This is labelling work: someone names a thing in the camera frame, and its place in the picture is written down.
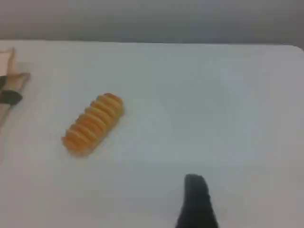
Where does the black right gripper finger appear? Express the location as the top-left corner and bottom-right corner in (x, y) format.
(175, 173), (219, 228)

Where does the long ridged orange bread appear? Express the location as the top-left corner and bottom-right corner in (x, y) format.
(61, 93), (124, 158)

